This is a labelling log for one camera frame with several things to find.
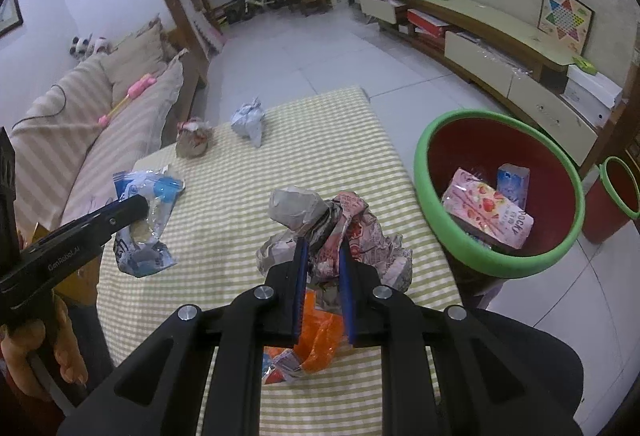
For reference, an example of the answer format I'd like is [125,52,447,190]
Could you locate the beige cushion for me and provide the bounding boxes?
[102,16,168,92]

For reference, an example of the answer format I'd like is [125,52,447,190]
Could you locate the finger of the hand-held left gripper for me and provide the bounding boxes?
[62,194,151,247]

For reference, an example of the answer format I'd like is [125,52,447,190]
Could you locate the large red bin green rim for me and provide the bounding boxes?
[414,111,586,279]

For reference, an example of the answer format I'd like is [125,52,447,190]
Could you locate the black white plush toy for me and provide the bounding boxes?
[69,33,113,62]

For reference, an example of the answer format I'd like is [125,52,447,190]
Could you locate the pink toy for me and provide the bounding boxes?
[97,73,156,129]

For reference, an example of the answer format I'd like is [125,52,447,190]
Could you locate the red printed paper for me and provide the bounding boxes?
[255,187,413,312]

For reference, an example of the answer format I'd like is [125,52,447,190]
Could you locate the pink strawberry snack box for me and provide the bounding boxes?
[442,168,536,252]

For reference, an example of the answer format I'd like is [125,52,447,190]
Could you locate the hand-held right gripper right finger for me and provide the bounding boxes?
[337,241,583,436]

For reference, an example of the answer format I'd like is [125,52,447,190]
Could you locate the thin black cable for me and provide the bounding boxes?
[15,83,68,129]

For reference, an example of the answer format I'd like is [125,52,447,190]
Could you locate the white cardboard box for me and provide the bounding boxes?
[564,63,624,109]

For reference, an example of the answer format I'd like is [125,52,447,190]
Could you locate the star checkers board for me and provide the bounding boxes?
[537,0,595,57]

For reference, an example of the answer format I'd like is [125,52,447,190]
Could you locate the crumpled brown printed paper ball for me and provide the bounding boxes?
[175,117,215,159]

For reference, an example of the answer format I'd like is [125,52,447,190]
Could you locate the white balance bike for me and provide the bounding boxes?
[226,0,281,24]

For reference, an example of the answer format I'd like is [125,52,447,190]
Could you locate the yellow striped tablecloth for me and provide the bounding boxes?
[97,86,463,436]

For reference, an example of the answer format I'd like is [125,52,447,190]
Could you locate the small wooden chair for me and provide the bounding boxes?
[300,0,333,17]

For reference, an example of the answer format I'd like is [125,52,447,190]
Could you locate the blue white plastic bag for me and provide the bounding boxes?
[111,166,187,278]

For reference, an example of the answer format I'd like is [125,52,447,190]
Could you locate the person's left hand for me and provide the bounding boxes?
[0,296,88,402]

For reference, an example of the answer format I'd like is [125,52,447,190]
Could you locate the orange snack packet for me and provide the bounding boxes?
[262,288,351,384]

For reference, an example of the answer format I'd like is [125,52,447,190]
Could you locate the striped beige sofa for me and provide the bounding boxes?
[10,18,208,242]

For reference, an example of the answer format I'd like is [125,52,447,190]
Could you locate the red flat box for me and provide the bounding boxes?
[406,8,450,39]

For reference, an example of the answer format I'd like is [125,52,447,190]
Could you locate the crumpled silver grey paper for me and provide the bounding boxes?
[230,97,266,148]

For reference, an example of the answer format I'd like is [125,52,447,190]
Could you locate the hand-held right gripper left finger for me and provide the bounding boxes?
[55,238,308,436]

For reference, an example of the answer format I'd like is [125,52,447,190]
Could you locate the blue white drink carton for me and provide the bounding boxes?
[496,164,531,212]

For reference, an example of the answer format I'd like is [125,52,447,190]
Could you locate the small red bin green rim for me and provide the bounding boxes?
[582,156,640,244]

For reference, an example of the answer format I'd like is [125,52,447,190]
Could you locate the framed wall picture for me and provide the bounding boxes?
[0,0,24,39]

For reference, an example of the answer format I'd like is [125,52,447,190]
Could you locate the long wooden television cabinet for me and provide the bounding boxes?
[360,0,623,167]

